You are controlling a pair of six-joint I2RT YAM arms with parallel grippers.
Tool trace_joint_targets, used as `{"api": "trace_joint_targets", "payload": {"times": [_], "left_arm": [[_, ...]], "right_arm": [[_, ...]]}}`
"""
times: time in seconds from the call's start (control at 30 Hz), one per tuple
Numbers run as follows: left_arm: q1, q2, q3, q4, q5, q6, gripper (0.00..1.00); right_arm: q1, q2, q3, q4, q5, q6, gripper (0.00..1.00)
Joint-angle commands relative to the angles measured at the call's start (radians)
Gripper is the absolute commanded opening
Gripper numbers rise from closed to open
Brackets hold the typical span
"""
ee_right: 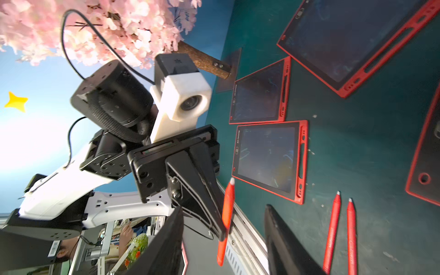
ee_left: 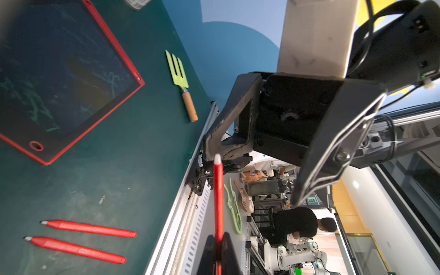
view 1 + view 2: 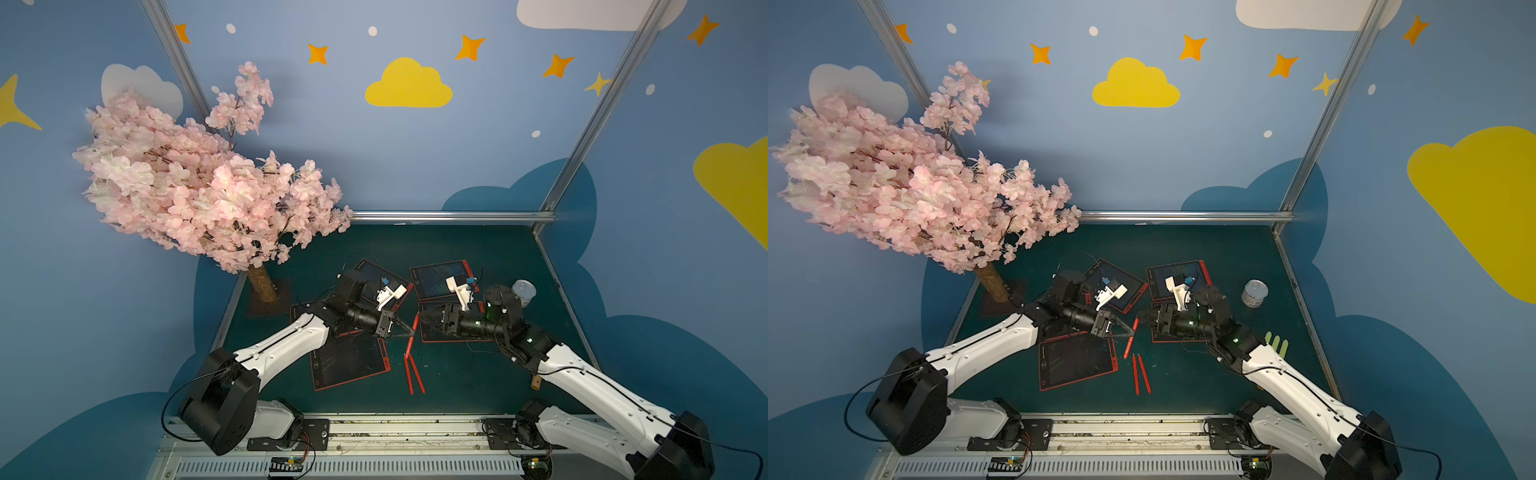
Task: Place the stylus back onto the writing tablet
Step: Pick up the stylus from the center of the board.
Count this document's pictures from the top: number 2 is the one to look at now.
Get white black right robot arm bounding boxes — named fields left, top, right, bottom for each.
left=196, top=1, right=440, bottom=206

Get red stylus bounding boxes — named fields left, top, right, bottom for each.
left=214, top=154, right=223, bottom=275
left=40, top=220, right=137, bottom=238
left=24, top=236, right=127, bottom=265

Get person in black shirt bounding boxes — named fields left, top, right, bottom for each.
left=260, top=207, right=338, bottom=246

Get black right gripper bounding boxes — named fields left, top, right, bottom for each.
left=203, top=73, right=387, bottom=206

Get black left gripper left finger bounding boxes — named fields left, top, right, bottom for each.
left=197, top=235, right=216, bottom=275

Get green rake wooden handle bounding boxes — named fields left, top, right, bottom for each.
left=165, top=50, right=198, bottom=123

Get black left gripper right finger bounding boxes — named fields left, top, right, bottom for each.
left=221, top=232, right=242, bottom=275

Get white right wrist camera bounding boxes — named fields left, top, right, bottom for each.
left=277, top=0, right=359, bottom=78

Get red tablet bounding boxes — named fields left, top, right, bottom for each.
left=1, top=1, right=145, bottom=166

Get silver tin can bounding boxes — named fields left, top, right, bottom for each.
left=125, top=0, right=151, bottom=10

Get green plastic tongs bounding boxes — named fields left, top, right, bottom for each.
left=223, top=179, right=242, bottom=234

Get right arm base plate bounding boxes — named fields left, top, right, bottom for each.
left=185, top=152, right=253, bottom=197

